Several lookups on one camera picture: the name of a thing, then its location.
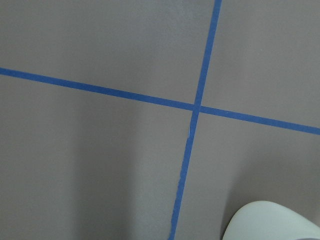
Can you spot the white ribbed cup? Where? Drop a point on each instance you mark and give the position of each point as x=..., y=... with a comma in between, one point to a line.
x=266, y=220

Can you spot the brown table mat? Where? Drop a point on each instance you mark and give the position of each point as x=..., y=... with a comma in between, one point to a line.
x=81, y=165

